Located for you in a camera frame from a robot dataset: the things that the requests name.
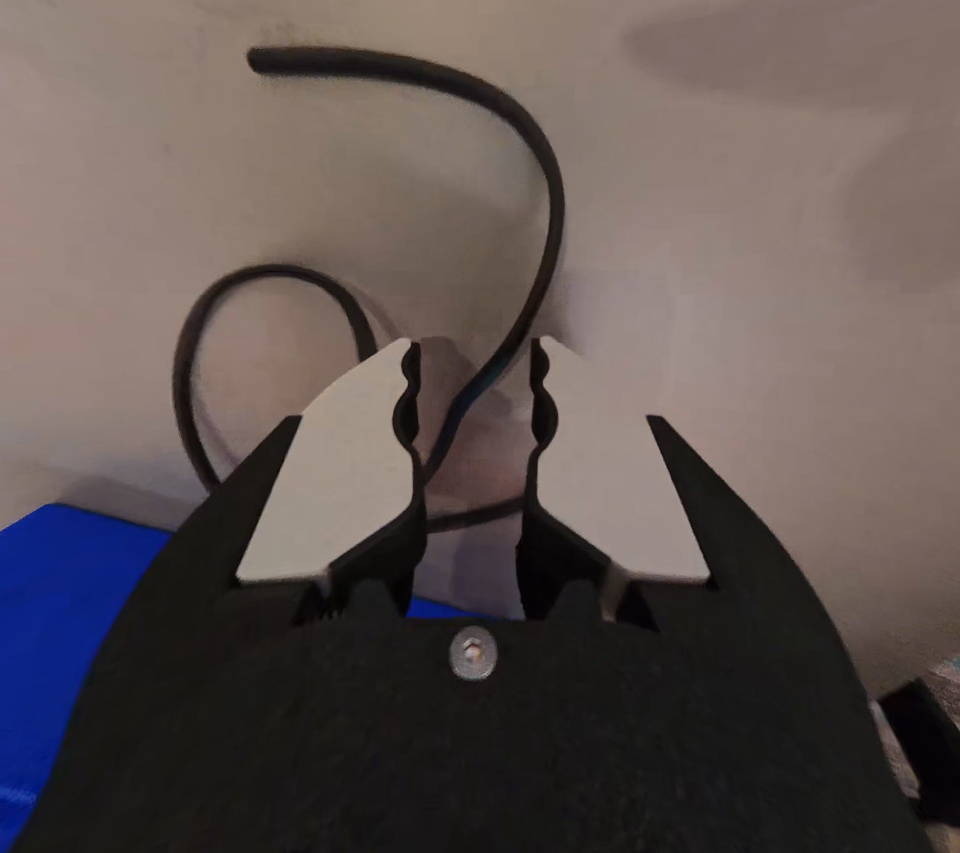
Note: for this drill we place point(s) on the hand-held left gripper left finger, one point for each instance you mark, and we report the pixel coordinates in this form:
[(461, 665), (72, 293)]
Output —
[(330, 485)]

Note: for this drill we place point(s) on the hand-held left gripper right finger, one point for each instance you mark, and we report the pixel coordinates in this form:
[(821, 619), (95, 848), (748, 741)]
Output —
[(622, 493)]

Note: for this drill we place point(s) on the blue plastic bin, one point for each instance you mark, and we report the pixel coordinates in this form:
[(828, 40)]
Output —
[(60, 605)]

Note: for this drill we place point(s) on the grey desk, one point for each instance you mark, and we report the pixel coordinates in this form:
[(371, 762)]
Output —
[(750, 268)]

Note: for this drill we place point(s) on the black blocky object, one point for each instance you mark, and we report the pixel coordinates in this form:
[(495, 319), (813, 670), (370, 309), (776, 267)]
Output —
[(926, 740)]

